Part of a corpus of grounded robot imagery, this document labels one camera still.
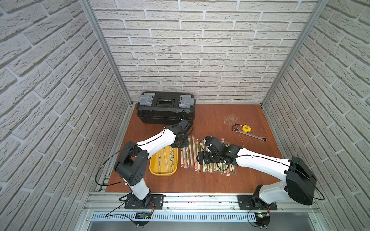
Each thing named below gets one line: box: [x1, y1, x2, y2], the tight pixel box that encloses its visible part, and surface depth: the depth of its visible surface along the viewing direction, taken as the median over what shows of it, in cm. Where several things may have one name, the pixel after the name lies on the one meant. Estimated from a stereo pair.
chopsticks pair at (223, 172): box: [220, 166, 227, 175], surface depth 86 cm
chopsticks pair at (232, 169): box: [228, 164, 237, 176], surface depth 87 cm
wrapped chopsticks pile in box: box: [158, 145, 175, 174], surface depth 89 cm
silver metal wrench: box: [233, 128, 268, 142], surface depth 103 cm
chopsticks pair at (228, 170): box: [225, 164, 231, 177], surface depth 85 cm
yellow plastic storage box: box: [149, 145, 179, 177], surface depth 88 cm
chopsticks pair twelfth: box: [183, 147, 190, 169], surface depth 91 cm
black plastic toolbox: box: [136, 90, 196, 125], surface depth 99 cm
